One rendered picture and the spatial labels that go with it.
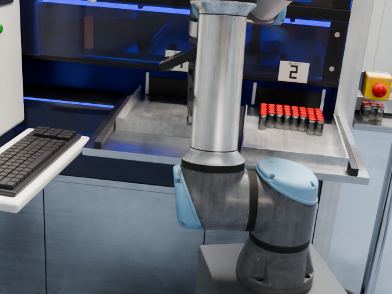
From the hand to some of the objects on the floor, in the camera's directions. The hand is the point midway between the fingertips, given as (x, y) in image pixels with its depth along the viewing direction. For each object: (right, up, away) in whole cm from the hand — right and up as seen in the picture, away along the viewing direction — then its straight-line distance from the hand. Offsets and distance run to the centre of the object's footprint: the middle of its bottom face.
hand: (189, 109), depth 161 cm
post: (+40, -83, +53) cm, 106 cm away
